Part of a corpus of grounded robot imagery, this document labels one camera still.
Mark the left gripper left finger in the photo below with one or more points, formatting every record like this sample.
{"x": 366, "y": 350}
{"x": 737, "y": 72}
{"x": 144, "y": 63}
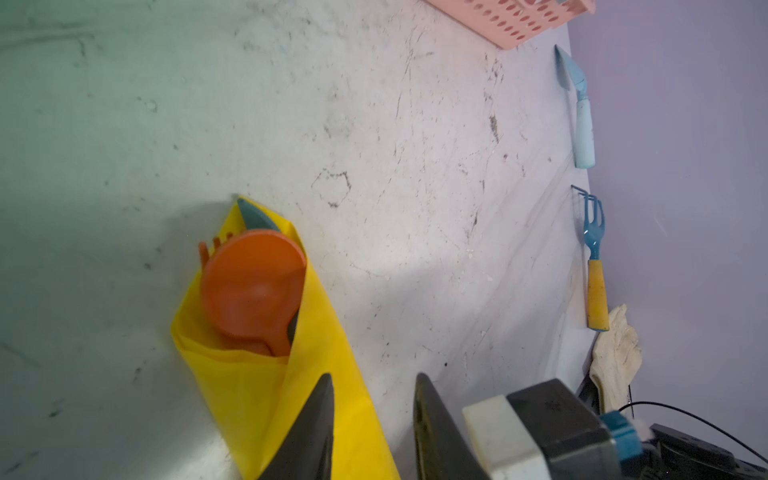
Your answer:
{"x": 306, "y": 451}

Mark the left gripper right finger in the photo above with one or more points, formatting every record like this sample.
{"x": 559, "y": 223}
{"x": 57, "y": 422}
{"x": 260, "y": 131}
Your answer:
{"x": 441, "y": 452}

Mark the yellow paper napkin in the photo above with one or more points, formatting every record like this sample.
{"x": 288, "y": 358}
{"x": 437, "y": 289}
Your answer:
{"x": 255, "y": 399}

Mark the orange plastic spoon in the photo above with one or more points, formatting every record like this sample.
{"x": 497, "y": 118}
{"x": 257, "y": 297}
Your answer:
{"x": 251, "y": 288}

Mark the orange plastic fork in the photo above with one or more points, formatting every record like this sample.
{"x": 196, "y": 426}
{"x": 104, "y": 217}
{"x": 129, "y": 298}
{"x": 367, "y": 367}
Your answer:
{"x": 210, "y": 246}

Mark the teal plastic knife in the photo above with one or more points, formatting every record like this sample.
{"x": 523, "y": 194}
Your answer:
{"x": 254, "y": 218}

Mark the pink plastic basket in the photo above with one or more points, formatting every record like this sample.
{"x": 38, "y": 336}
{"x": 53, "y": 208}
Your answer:
{"x": 509, "y": 23}

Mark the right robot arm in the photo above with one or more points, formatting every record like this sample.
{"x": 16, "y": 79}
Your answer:
{"x": 672, "y": 454}

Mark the cream work glove right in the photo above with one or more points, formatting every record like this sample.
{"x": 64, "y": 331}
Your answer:
{"x": 616, "y": 359}

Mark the blue yellow garden rake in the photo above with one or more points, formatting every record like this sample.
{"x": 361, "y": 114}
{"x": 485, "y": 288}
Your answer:
{"x": 598, "y": 317}

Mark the light blue garden trowel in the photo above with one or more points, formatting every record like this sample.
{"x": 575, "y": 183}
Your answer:
{"x": 584, "y": 146}

